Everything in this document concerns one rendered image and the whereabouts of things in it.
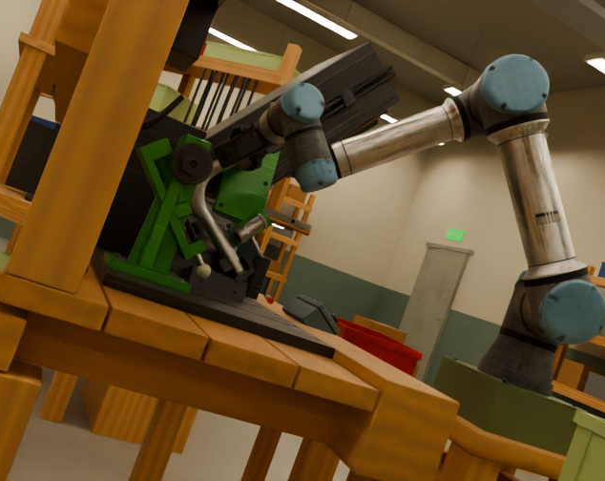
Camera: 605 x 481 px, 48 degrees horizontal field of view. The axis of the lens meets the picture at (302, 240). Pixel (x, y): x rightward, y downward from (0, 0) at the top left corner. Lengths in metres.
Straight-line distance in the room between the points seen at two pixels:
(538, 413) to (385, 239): 10.63
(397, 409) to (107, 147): 0.57
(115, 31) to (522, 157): 0.75
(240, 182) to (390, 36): 8.21
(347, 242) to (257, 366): 10.67
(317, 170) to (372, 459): 0.52
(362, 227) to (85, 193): 10.89
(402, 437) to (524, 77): 0.67
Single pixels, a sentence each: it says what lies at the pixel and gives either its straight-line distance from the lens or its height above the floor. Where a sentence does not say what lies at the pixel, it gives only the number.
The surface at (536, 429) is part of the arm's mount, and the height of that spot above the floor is 0.88.
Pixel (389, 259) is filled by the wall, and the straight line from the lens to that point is 12.03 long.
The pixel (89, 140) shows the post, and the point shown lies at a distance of 0.90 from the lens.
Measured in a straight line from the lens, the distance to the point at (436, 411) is 1.11.
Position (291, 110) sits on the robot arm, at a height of 1.28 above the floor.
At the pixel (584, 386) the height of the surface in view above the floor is 0.91.
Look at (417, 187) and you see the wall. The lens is 12.20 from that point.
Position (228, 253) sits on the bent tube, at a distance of 1.50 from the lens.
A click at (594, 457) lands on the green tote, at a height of 0.91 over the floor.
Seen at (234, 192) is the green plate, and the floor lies 1.12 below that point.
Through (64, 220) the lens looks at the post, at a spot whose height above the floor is 0.96.
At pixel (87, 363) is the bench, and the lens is 1.01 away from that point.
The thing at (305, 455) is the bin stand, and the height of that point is 0.60.
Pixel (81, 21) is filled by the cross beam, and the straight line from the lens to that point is 1.02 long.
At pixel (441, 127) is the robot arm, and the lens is 1.42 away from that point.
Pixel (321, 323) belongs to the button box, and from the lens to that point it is 1.52.
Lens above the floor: 1.01
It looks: 2 degrees up
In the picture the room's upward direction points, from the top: 20 degrees clockwise
